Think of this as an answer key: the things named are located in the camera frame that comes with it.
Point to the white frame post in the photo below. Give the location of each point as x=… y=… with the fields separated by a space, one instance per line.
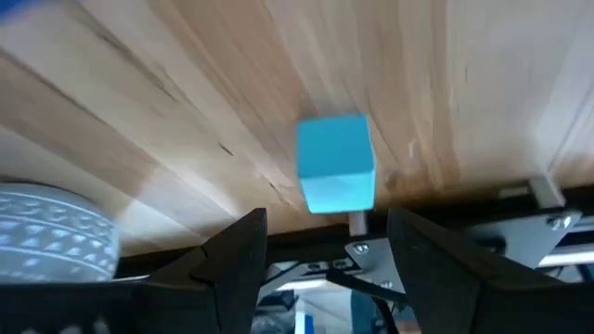
x=357 y=222
x=547 y=192

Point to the black aluminium table frame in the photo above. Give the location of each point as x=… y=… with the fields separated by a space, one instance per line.
x=301 y=243

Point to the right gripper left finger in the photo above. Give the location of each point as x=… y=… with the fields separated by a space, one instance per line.
x=223 y=278

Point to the green artificial plant patterned pot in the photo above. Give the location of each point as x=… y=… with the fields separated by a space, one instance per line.
x=51 y=232

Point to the teal cube block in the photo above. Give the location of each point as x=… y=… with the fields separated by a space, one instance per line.
x=334 y=158

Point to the silver metal bracket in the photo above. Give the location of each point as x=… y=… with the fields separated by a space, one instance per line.
x=366 y=262
x=524 y=236

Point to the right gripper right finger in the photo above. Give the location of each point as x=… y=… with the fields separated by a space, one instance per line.
x=441 y=278

